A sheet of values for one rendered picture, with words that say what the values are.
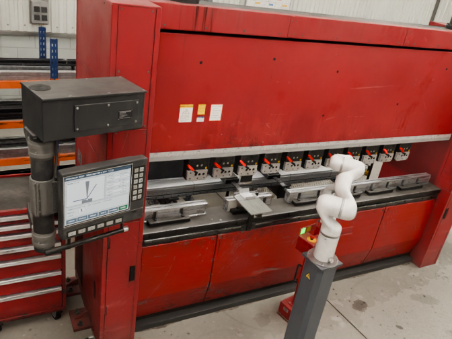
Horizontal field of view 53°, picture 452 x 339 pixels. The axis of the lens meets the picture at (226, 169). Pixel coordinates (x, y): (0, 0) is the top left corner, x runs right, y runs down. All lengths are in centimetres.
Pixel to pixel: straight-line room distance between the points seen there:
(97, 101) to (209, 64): 93
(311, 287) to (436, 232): 230
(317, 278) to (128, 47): 170
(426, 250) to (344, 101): 209
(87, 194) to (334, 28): 195
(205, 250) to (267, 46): 148
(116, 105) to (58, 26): 464
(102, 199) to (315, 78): 173
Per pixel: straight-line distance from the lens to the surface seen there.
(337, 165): 295
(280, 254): 376
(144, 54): 242
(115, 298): 314
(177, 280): 339
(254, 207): 324
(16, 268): 329
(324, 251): 280
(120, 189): 233
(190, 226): 314
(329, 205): 265
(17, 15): 663
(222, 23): 277
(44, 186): 226
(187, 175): 303
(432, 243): 501
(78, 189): 221
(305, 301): 300
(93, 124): 213
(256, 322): 380
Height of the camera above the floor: 258
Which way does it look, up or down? 25 degrees down
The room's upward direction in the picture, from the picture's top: 9 degrees clockwise
